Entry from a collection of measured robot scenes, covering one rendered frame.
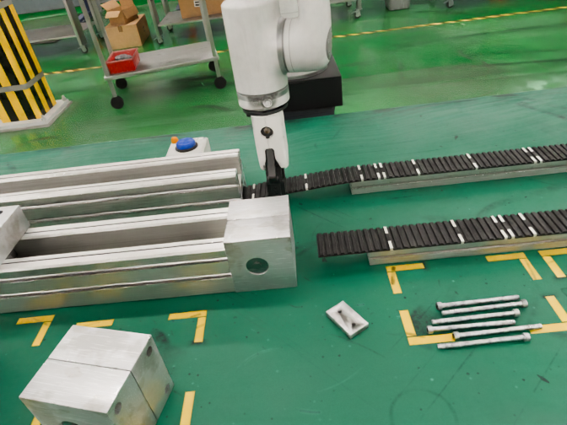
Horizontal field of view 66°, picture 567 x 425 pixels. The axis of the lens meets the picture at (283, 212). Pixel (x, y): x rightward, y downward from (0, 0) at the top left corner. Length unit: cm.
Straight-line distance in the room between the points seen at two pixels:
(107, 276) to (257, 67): 37
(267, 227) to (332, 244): 11
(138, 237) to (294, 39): 37
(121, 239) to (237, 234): 20
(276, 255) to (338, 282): 10
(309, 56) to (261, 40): 7
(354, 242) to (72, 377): 40
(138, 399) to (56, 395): 8
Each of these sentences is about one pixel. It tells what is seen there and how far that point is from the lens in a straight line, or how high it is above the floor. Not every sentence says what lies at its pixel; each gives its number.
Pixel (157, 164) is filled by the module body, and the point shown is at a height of 86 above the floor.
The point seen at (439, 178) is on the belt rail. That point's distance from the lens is 84.
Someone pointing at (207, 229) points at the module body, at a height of 84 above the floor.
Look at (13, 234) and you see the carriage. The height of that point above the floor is 88.
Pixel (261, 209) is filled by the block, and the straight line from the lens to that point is 64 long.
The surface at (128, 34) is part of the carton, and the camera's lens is 575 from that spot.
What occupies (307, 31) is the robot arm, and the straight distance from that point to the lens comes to 65.
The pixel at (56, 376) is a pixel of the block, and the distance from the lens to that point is 52.
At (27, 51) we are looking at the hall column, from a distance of 409.
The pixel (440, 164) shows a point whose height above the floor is 81.
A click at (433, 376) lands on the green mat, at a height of 78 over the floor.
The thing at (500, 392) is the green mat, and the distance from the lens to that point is 56.
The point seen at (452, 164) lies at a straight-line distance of 85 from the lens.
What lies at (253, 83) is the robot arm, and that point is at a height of 101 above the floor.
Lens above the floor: 124
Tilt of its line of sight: 36 degrees down
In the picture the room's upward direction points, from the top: 8 degrees counter-clockwise
